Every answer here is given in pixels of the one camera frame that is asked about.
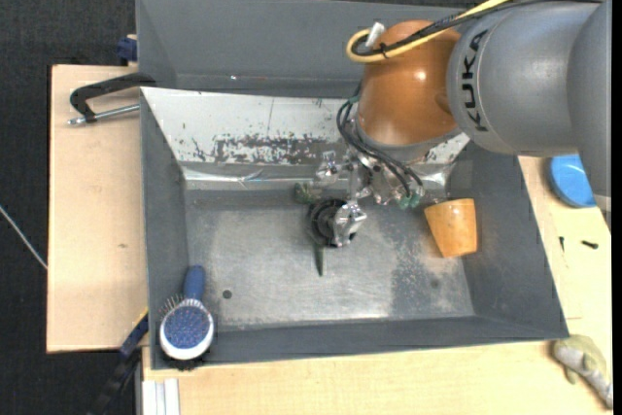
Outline grey metal bin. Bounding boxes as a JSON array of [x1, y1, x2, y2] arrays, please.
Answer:
[[134, 0, 570, 370]]

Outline orange cup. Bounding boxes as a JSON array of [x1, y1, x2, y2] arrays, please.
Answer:
[[423, 197, 479, 259]]

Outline black round object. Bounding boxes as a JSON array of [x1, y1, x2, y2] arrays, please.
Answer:
[[305, 197, 360, 250]]

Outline pale cardboard board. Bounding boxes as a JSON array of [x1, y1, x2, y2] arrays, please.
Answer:
[[46, 62, 150, 354]]

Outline blue and white hairbrush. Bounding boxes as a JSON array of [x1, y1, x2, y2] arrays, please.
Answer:
[[157, 263, 217, 362]]

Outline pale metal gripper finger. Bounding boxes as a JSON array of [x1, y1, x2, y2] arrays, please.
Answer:
[[331, 200, 368, 248], [314, 150, 349, 186]]

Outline blue plate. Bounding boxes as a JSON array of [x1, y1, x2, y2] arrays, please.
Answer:
[[549, 154, 599, 210]]

